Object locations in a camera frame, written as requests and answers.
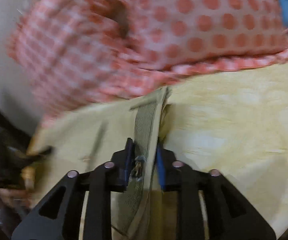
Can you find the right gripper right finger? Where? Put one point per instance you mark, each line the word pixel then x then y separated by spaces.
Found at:
pixel 208 204

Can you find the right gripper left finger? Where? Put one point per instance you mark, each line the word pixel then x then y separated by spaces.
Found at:
pixel 80 199

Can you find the beige khaki pants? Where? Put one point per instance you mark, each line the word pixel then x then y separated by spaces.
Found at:
pixel 86 138

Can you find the yellow patterned bedsheet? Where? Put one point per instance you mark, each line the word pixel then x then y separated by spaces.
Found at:
pixel 236 122

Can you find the pink polka dot pillow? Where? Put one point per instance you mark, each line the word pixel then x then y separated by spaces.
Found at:
pixel 74 54
pixel 161 34

